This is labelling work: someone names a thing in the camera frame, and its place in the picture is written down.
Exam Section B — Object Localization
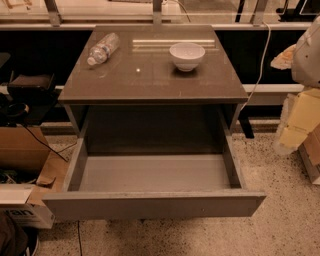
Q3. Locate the grey top drawer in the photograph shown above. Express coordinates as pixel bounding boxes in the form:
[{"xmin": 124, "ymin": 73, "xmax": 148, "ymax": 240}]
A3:
[{"xmin": 42, "ymin": 109, "xmax": 267, "ymax": 222}]

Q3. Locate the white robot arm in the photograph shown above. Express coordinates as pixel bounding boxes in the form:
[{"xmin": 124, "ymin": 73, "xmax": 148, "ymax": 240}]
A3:
[{"xmin": 271, "ymin": 17, "xmax": 320, "ymax": 155}]

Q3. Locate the grey drawer cabinet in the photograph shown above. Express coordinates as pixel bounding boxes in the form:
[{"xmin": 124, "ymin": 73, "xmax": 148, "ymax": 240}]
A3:
[{"xmin": 59, "ymin": 25, "xmax": 247, "ymax": 137}]

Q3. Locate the cardboard box at right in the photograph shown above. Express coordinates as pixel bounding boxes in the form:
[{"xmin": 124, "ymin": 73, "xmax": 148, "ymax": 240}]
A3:
[{"xmin": 299, "ymin": 125, "xmax": 320, "ymax": 185}]

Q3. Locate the white ceramic bowl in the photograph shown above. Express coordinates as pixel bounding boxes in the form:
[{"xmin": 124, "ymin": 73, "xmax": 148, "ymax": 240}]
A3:
[{"xmin": 169, "ymin": 42, "xmax": 205, "ymax": 72}]

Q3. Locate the clear plastic water bottle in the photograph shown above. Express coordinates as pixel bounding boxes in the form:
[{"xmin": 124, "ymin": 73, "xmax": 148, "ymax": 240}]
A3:
[{"xmin": 87, "ymin": 33, "xmax": 120, "ymax": 66}]

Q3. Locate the black tray stand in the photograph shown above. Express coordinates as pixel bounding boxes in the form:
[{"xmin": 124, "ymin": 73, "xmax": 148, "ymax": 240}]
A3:
[{"xmin": 7, "ymin": 73, "xmax": 58, "ymax": 125}]

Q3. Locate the open cardboard box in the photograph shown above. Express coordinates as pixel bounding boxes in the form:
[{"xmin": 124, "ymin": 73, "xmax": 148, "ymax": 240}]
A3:
[{"xmin": 0, "ymin": 127, "xmax": 68, "ymax": 229}]

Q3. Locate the white cable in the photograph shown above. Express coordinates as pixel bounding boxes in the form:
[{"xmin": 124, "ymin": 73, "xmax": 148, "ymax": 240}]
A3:
[{"xmin": 239, "ymin": 21, "xmax": 272, "ymax": 113}]

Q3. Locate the black cable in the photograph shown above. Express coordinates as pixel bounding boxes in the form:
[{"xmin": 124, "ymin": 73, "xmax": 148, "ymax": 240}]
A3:
[{"xmin": 22, "ymin": 124, "xmax": 84, "ymax": 256}]

